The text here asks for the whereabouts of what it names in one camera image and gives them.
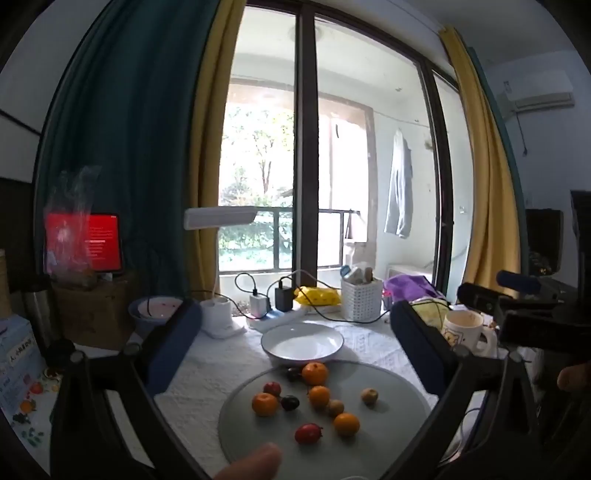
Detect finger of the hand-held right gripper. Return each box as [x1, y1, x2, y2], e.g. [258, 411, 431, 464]
[496, 270, 542, 296]
[457, 282, 559, 315]

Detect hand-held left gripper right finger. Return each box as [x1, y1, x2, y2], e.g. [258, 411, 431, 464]
[383, 300, 543, 480]

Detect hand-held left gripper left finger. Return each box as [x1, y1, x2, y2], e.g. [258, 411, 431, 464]
[51, 298, 208, 480]

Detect grey round tray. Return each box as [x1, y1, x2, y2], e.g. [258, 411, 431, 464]
[218, 359, 435, 480]

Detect orange mandarin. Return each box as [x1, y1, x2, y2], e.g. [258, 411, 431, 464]
[302, 362, 329, 386]
[333, 412, 361, 437]
[252, 392, 279, 417]
[308, 385, 332, 409]

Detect white round plate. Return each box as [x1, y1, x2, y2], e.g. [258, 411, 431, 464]
[261, 322, 345, 363]

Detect person's right hand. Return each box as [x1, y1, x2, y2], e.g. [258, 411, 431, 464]
[556, 364, 591, 393]

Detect person's left hand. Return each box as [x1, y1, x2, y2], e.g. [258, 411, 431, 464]
[215, 442, 283, 480]

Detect pale yellow pouch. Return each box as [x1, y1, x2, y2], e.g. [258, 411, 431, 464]
[411, 299, 451, 330]

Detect white cartoon mug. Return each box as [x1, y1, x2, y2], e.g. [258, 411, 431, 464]
[441, 310, 498, 355]

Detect pink bowl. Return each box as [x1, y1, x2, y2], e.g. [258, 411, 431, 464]
[139, 298, 184, 319]

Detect blue bowl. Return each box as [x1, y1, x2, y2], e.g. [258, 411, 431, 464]
[128, 296, 185, 334]

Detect white quilted tablecloth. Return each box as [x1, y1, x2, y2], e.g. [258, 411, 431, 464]
[69, 318, 490, 480]

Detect purple cloth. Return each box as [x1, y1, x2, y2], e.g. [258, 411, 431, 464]
[384, 274, 446, 305]

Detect white woven basket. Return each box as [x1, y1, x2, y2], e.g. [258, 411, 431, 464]
[341, 274, 384, 322]

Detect cardboard box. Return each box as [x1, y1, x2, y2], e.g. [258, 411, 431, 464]
[51, 272, 139, 349]

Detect items in basket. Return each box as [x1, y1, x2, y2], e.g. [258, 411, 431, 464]
[342, 263, 375, 283]

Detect yellow curtain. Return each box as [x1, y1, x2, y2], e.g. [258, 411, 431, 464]
[189, 0, 247, 291]
[438, 25, 527, 296]

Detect white power strip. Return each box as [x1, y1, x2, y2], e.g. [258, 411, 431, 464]
[245, 308, 308, 330]

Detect yellow packet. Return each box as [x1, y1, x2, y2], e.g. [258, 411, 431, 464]
[295, 286, 342, 306]

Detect tablet with red screen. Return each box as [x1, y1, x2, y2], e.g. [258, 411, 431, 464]
[45, 212, 124, 274]

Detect white desk lamp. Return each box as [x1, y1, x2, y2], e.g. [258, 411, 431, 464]
[184, 206, 258, 340]

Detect hanging pale shirt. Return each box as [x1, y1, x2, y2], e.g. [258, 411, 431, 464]
[383, 128, 414, 239]

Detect balcony railing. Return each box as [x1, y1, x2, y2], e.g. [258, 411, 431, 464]
[219, 208, 370, 273]

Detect blue printed carton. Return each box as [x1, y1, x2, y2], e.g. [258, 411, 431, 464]
[0, 316, 63, 450]

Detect clear plastic bag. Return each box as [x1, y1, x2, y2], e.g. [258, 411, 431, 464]
[44, 166, 102, 287]

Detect white air conditioner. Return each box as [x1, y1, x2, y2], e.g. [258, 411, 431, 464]
[496, 69, 575, 116]

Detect teal curtain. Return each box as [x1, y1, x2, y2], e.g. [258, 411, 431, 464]
[34, 0, 222, 301]

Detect black lamp cable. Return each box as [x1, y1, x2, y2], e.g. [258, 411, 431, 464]
[189, 288, 252, 319]

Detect black looped cable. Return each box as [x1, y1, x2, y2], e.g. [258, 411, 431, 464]
[235, 272, 259, 296]

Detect black charger cable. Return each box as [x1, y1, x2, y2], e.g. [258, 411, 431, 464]
[277, 269, 393, 324]

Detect black sliding door frame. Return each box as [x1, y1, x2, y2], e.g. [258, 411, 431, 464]
[242, 0, 476, 303]

